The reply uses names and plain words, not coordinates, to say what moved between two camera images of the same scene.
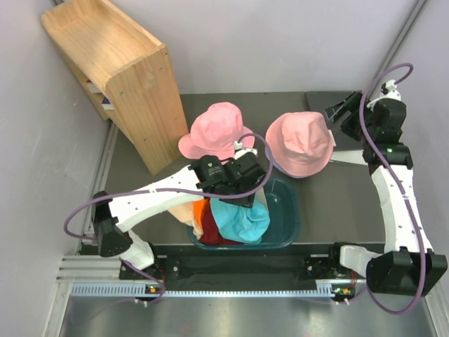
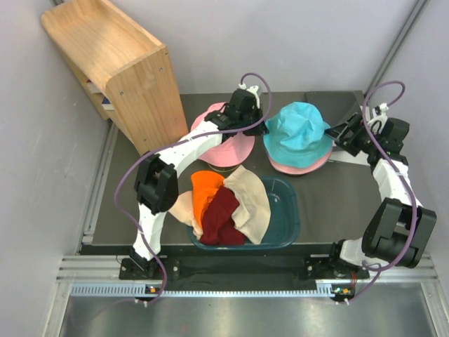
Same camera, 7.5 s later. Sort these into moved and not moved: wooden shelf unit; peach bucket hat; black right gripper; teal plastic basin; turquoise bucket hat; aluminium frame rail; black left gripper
Moved: black left gripper; turquoise bucket hat; black right gripper
Not moved: wooden shelf unit; peach bucket hat; teal plastic basin; aluminium frame rail
